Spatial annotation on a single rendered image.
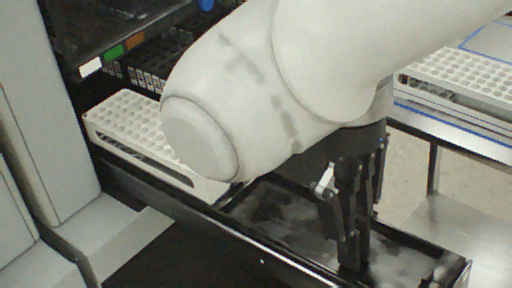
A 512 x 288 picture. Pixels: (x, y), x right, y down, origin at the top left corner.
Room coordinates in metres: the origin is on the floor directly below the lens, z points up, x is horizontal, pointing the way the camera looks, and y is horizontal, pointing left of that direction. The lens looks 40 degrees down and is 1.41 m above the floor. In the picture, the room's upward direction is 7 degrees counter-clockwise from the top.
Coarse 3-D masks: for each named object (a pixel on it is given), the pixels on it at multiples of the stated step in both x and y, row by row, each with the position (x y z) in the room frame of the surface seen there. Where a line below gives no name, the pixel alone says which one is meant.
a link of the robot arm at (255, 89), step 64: (256, 0) 0.41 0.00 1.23; (320, 0) 0.38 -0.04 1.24; (384, 0) 0.34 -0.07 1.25; (448, 0) 0.32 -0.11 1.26; (192, 64) 0.36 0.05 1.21; (256, 64) 0.35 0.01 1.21; (320, 64) 0.34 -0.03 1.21; (384, 64) 0.33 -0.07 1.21; (192, 128) 0.33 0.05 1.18; (256, 128) 0.32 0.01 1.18; (320, 128) 0.34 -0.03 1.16
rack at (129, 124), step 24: (120, 96) 0.91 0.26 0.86; (144, 96) 0.90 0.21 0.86; (96, 120) 0.85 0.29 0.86; (120, 120) 0.84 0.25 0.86; (144, 120) 0.83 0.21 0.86; (96, 144) 0.85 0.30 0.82; (120, 144) 0.84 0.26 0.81; (144, 144) 0.76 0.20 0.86; (168, 144) 0.76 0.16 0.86; (144, 168) 0.76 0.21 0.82; (168, 168) 0.77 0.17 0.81; (192, 192) 0.68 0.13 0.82; (216, 192) 0.67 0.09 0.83
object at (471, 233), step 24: (504, 24) 1.09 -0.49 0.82; (456, 48) 1.01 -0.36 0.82; (480, 48) 1.00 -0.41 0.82; (504, 48) 0.99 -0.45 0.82; (408, 120) 0.80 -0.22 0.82; (432, 120) 0.79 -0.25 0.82; (456, 120) 0.78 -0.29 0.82; (432, 144) 1.21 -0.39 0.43; (456, 144) 0.73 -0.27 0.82; (480, 144) 0.72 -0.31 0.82; (504, 144) 0.71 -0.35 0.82; (432, 168) 1.20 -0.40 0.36; (504, 168) 0.67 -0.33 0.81; (432, 192) 1.19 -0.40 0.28; (432, 216) 1.10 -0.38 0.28; (456, 216) 1.09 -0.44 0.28; (480, 216) 1.08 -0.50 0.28; (432, 240) 1.02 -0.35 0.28; (456, 240) 1.01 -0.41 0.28; (480, 240) 1.00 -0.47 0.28; (504, 240) 0.99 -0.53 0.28; (480, 264) 0.92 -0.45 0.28; (504, 264) 0.91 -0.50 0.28
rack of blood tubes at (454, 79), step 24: (408, 72) 0.86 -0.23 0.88; (432, 72) 0.84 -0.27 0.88; (456, 72) 0.83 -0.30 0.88; (480, 72) 0.82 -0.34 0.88; (504, 72) 0.82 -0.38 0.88; (408, 96) 0.86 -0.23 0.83; (432, 96) 0.82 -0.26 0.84; (456, 96) 0.84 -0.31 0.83; (480, 96) 0.76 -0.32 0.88; (504, 96) 0.75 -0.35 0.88; (504, 120) 0.76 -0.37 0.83
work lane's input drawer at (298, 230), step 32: (96, 160) 0.82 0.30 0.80; (128, 192) 0.77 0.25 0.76; (160, 192) 0.71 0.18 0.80; (256, 192) 0.69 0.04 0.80; (288, 192) 0.68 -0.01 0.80; (192, 224) 0.67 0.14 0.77; (224, 224) 0.63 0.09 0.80; (256, 224) 0.62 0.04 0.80; (288, 224) 0.61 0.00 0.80; (320, 224) 0.61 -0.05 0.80; (384, 224) 0.58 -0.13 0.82; (256, 256) 0.58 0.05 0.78; (288, 256) 0.55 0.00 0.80; (320, 256) 0.55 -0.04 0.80; (384, 256) 0.53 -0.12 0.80; (416, 256) 0.53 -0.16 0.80; (448, 256) 0.51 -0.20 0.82
